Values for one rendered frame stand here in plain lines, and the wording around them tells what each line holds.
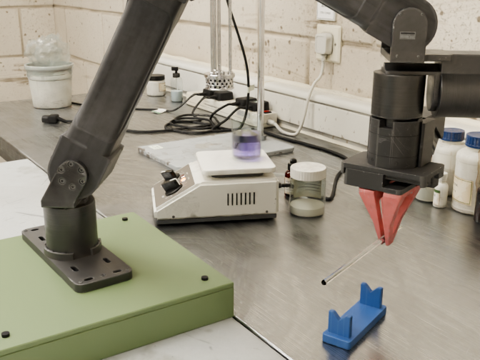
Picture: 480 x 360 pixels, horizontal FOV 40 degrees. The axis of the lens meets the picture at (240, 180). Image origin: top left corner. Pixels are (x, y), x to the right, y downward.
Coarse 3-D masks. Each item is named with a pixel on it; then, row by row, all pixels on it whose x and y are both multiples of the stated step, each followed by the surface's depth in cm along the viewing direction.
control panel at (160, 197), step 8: (184, 168) 114; (184, 176) 110; (192, 176) 107; (160, 184) 113; (184, 184) 106; (192, 184) 104; (160, 192) 109; (176, 192) 105; (160, 200) 106; (168, 200) 104
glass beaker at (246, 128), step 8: (240, 112) 110; (248, 112) 110; (256, 112) 109; (232, 120) 107; (240, 120) 105; (248, 120) 110; (256, 120) 110; (232, 128) 107; (240, 128) 106; (248, 128) 106; (256, 128) 106; (232, 136) 108; (240, 136) 106; (248, 136) 106; (256, 136) 107; (232, 144) 108; (240, 144) 107; (248, 144) 107; (256, 144) 107; (232, 152) 109; (240, 152) 107; (248, 152) 107; (256, 152) 108; (240, 160) 108; (248, 160) 107; (256, 160) 108
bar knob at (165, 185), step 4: (172, 180) 105; (176, 180) 105; (164, 184) 106; (168, 184) 106; (172, 184) 105; (176, 184) 105; (180, 184) 106; (164, 188) 106; (168, 188) 106; (172, 188) 106; (176, 188) 105; (180, 188) 105; (168, 192) 106; (172, 192) 105
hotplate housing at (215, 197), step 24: (192, 168) 111; (192, 192) 103; (216, 192) 104; (240, 192) 105; (264, 192) 105; (168, 216) 104; (192, 216) 104; (216, 216) 106; (240, 216) 106; (264, 216) 107
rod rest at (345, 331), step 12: (360, 300) 78; (372, 300) 77; (336, 312) 71; (348, 312) 76; (360, 312) 76; (372, 312) 76; (384, 312) 77; (336, 324) 71; (348, 324) 70; (360, 324) 73; (372, 324) 74; (324, 336) 71; (336, 336) 71; (348, 336) 71; (360, 336) 72; (348, 348) 70
